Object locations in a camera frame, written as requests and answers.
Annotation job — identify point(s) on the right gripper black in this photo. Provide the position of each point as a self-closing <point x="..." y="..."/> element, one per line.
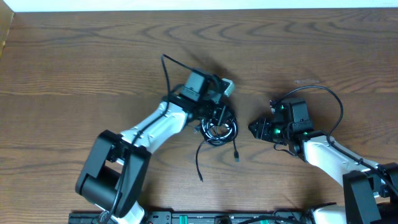
<point x="262" y="131"/>

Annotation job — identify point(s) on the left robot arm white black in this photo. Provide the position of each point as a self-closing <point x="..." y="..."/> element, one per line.
<point x="114" y="172"/>

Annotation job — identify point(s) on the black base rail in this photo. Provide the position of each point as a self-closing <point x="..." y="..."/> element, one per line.
<point x="281" y="216"/>

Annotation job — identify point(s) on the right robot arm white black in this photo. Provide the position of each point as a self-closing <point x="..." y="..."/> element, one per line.
<point x="370" y="189"/>

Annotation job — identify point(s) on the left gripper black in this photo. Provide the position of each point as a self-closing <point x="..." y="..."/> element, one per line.
<point x="225" y="113"/>

